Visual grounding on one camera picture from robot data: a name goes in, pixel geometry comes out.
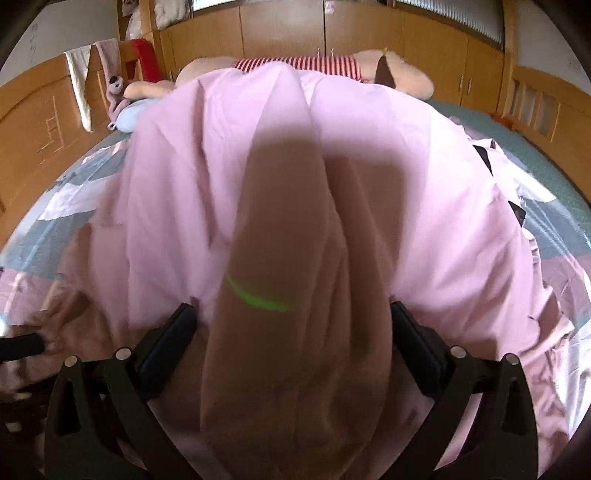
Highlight wooden wall cabinets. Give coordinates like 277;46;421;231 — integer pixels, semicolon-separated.
158;0;507;101

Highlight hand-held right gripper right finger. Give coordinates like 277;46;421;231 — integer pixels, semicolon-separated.
390;300;542;480

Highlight small white plastic bag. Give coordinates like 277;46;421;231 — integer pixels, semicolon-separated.
124;9;151;43

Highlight pink jacket with black stripes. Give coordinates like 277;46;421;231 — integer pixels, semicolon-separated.
0;60;583;480

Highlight ribbed glass window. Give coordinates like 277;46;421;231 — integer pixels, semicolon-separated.
392;0;505;48
191;0;242;14

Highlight white hanging cloth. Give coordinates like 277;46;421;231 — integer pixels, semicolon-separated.
64;45;93;133

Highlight plaid bed sheet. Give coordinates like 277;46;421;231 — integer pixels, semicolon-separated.
0;115;591;464

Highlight wooden footboard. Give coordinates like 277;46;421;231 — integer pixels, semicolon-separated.
491;62;591;197

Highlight green bed mattress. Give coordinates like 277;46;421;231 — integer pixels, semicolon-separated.
429;98;591;224

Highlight wooden headboard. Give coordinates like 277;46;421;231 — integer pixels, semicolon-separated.
0;39;177;234

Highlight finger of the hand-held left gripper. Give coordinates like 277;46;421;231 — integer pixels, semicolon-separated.
0;332;48;364

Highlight clear bag with white plush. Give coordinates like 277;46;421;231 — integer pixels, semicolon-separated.
152;0;194;31

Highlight large plush dog toy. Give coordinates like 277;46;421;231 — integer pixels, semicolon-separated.
122;48;435;101

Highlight purple plush toy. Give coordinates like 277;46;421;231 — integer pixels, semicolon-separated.
93;38;128;119

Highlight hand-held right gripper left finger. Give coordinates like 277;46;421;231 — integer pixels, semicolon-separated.
44;302;200;480

